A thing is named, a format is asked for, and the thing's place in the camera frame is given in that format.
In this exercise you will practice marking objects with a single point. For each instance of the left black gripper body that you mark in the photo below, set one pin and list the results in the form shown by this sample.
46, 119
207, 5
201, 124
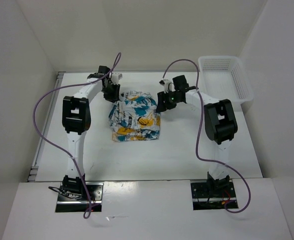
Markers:
111, 93

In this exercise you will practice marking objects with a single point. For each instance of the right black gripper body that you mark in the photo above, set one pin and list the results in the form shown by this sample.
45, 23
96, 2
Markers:
171, 99

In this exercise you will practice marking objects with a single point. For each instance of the colourful printed shorts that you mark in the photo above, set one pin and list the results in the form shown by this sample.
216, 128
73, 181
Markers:
134, 118

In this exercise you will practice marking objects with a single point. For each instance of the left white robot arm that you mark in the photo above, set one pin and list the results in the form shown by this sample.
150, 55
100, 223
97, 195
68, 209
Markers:
76, 120

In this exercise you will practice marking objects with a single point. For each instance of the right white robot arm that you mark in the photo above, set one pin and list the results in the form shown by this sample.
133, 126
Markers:
219, 121

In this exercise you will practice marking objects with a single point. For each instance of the white plastic mesh basket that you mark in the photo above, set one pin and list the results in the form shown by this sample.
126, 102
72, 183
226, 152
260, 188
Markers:
224, 77

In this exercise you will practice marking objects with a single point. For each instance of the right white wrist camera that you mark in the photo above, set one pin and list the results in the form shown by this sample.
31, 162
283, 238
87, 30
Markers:
167, 85

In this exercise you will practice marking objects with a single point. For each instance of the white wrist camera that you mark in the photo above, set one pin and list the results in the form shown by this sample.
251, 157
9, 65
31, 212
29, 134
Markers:
115, 78
167, 85

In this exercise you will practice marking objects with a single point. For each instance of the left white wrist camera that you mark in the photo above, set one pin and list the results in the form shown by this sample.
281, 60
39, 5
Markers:
115, 78

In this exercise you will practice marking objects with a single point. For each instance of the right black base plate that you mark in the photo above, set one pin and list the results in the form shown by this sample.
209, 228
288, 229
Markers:
205, 199

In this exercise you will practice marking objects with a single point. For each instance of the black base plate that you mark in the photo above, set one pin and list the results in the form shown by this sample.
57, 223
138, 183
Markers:
68, 202
205, 199

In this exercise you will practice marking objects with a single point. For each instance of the aluminium table edge rail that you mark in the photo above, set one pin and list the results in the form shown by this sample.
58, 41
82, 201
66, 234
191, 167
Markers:
41, 143

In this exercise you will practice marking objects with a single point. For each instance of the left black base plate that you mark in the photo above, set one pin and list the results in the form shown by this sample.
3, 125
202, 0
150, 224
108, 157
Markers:
68, 202

